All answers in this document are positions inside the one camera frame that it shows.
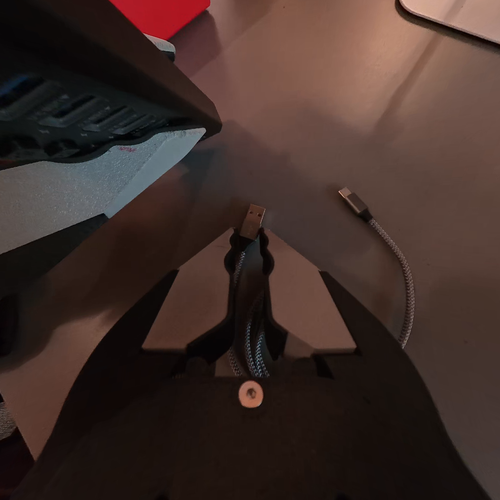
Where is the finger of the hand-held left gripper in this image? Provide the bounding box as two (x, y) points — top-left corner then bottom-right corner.
(144, 33), (176, 53)
(0, 127), (206, 254)

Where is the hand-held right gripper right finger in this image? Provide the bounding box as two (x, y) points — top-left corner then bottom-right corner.
(261, 228), (357, 360)

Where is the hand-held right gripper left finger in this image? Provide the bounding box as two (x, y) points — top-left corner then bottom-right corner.
(141, 228), (236, 364)

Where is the red plastic bin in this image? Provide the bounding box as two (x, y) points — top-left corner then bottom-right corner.
(109, 0), (211, 41)

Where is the braided grey cable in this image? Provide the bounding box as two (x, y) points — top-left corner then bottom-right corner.
(227, 187), (415, 377)

